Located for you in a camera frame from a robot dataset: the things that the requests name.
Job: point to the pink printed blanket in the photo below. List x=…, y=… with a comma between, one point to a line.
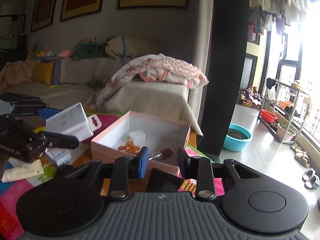
x=160, y=67

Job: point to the green plush pillow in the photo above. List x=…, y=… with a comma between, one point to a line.
x=88, y=50

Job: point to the colourful play mat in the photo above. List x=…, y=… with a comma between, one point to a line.
x=15, y=197

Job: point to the potted plant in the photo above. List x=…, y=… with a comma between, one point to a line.
x=285, y=131

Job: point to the orange plastic basin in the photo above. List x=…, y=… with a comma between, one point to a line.
x=285, y=104

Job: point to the hanging laundry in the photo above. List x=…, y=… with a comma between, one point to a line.
x=277, y=2

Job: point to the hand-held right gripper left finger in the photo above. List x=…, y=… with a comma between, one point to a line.
x=143, y=163

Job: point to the black device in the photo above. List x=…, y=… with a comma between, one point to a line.
x=162, y=182

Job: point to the cream lotion tube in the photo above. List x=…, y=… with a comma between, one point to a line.
x=22, y=172

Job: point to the beige sandal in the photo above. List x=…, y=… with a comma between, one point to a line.
x=302, y=158
x=297, y=148

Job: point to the white box with hang tab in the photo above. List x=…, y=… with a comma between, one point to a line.
x=72, y=122

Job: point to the white charger plug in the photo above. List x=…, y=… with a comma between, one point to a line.
x=137, y=137

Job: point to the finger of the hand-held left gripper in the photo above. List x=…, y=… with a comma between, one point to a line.
x=62, y=141
x=30, y=107

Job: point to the pile of toys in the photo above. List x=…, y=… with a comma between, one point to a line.
x=250, y=97

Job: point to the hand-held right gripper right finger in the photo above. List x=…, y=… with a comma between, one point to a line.
x=183, y=163

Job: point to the silver shoe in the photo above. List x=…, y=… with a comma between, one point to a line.
x=308, y=174
x=313, y=182

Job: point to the brown metal lipstick tube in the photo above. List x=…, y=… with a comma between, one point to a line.
x=163, y=153

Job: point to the red plastic basin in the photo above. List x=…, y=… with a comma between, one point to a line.
x=269, y=116

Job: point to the yellow cushion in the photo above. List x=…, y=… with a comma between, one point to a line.
x=43, y=72

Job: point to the pink cardboard box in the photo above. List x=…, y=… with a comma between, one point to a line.
x=107, y=142

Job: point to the small white box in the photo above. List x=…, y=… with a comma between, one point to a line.
x=58, y=156

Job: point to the tan cloth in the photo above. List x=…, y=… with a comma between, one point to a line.
x=15, y=76

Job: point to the teal plastic basin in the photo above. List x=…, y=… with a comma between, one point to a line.
x=236, y=141

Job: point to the beige sofa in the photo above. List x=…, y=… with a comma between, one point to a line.
x=155, y=95

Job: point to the beige pillow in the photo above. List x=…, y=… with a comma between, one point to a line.
x=135, y=46

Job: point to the pink plush toy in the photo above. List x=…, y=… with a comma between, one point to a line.
x=65, y=53

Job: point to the metal shelf rack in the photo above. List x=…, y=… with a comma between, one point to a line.
x=300, y=110

